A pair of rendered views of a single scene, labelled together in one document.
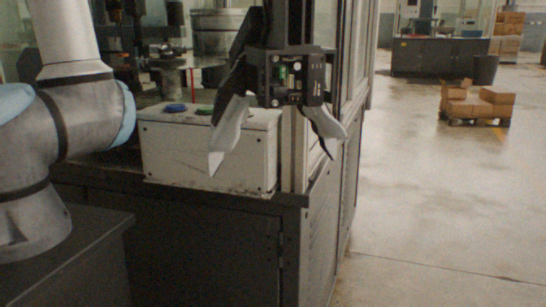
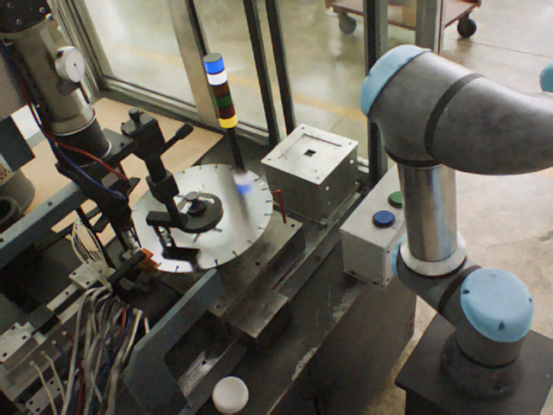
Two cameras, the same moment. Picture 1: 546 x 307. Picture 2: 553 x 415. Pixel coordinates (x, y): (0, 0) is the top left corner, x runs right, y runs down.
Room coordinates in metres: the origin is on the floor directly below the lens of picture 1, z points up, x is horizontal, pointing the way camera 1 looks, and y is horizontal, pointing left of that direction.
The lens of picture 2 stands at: (0.62, 0.98, 1.74)
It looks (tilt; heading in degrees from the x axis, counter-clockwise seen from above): 44 degrees down; 298
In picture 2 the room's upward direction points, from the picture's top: 12 degrees counter-clockwise
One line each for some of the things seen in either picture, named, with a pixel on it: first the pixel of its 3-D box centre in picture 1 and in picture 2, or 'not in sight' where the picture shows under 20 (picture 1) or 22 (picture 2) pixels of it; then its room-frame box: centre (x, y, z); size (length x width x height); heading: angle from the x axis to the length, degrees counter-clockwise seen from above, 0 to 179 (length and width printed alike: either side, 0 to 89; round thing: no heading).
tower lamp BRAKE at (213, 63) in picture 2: not in sight; (213, 62); (1.21, 0.00, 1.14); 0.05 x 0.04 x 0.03; 162
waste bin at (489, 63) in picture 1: (484, 71); not in sight; (6.55, -3.48, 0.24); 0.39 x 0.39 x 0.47
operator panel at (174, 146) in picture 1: (213, 146); (392, 220); (0.77, 0.12, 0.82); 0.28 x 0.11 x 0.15; 72
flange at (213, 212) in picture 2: (167, 58); (197, 208); (1.16, 0.30, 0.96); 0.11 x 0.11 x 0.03
